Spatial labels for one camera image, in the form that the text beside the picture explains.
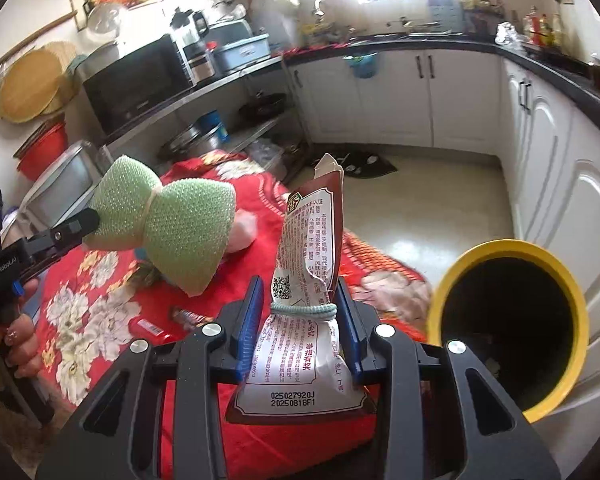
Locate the clear plastic box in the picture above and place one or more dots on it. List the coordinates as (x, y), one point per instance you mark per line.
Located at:
(267, 155)

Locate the black microwave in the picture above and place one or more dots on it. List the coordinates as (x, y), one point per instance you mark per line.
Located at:
(135, 85)

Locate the red plastic basin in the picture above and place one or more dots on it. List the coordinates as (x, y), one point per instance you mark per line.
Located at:
(42, 152)

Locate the white pink tied plastic bag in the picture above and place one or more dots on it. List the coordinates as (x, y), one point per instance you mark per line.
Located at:
(242, 235)

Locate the round bamboo tray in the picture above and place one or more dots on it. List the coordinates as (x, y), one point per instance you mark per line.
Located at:
(27, 82)

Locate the blue hanging basket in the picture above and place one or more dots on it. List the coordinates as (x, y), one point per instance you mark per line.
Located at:
(366, 66)

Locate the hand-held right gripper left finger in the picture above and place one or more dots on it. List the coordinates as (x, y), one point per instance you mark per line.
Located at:
(245, 320)

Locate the steel shelf rack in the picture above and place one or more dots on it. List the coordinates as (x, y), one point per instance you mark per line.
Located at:
(230, 77)

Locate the small red packet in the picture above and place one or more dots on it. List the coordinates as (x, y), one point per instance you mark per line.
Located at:
(147, 329)

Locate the glass kettle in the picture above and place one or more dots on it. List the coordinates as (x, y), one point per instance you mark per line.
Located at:
(187, 27)

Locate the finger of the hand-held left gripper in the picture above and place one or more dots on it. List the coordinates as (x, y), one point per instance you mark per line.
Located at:
(72, 227)

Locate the metal pot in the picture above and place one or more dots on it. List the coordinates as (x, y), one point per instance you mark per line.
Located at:
(190, 140)

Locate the red sauce bottle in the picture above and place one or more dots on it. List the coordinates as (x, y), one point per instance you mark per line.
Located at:
(532, 25)

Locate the blue round container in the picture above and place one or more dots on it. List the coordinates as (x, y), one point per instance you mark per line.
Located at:
(214, 125)

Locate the grey small drawer organizer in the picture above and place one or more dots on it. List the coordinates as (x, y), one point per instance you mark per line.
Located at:
(447, 15)

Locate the glass pot lid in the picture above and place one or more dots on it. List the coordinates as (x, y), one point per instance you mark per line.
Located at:
(105, 20)

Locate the red floral tablecloth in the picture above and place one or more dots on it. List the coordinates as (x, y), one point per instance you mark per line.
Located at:
(260, 200)

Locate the green pea snack packet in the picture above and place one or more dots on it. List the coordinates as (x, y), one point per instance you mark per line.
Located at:
(147, 272)

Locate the grey plastic drawer unit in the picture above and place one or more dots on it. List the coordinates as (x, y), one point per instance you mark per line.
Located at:
(62, 180)

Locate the blue dish basin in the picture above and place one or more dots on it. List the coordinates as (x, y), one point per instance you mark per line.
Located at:
(242, 55)

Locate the brown candy bar wrapper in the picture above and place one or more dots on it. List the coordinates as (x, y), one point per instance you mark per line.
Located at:
(187, 316)

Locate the brown white snack packet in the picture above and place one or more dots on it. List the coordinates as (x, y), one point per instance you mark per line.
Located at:
(305, 240)

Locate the dark floor mat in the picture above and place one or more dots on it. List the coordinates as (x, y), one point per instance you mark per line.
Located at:
(365, 165)

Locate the black wok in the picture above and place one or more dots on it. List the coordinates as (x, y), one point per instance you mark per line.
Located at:
(262, 107)

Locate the white base cabinets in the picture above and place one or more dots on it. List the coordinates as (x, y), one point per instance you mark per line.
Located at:
(460, 105)

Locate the person's left hand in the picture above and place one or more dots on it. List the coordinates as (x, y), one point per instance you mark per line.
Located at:
(22, 347)

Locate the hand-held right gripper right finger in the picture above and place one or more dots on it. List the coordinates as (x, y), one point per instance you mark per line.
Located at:
(347, 325)

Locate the green textured bag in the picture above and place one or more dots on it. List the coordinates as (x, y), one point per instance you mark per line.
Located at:
(190, 225)

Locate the yellow trash bin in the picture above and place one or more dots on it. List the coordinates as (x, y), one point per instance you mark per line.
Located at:
(510, 310)

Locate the black countertop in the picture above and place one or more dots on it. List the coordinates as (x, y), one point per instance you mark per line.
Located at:
(430, 45)

